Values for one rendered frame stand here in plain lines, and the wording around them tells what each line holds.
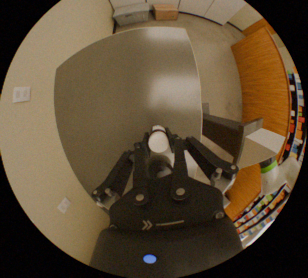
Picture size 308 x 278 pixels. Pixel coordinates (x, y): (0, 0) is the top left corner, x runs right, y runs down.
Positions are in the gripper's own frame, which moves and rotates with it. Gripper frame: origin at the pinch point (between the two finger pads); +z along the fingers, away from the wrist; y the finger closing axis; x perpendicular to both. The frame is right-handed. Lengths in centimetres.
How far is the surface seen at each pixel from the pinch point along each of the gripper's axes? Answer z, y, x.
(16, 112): -15, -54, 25
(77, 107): 9.8, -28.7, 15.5
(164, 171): 6.4, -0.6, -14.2
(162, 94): 9.9, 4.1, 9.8
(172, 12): 82, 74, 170
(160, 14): 86, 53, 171
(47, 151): -1, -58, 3
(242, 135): 10.3, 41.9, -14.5
